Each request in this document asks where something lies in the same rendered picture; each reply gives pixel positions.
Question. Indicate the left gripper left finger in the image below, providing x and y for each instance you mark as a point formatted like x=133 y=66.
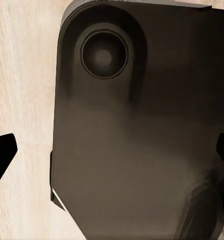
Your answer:
x=8 y=149

